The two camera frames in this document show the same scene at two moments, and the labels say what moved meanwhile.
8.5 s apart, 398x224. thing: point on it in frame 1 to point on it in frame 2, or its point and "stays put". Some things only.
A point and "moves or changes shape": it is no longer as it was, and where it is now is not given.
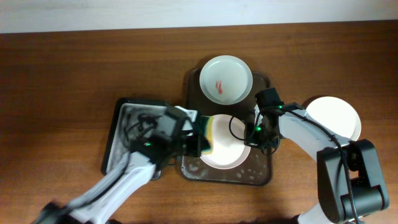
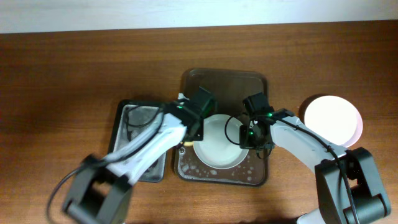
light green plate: (226, 79) to (221, 146)
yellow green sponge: (208, 124) moves or changes shape
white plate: (229, 149) to (359, 129)
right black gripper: (259, 140) stays put
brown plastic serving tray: (256, 168) stays put
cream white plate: (337, 115) stays put
